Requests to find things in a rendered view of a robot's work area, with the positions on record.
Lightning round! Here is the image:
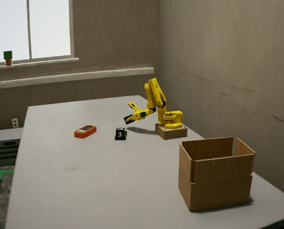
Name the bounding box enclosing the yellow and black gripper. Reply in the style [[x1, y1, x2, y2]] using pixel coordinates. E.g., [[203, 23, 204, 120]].
[[126, 102, 145, 120]]

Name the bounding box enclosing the orange digital multimeter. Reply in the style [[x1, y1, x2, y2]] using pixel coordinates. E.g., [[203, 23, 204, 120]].
[[74, 125, 96, 138]]

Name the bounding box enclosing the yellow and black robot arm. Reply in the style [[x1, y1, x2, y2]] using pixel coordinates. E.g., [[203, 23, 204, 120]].
[[139, 78, 182, 129]]

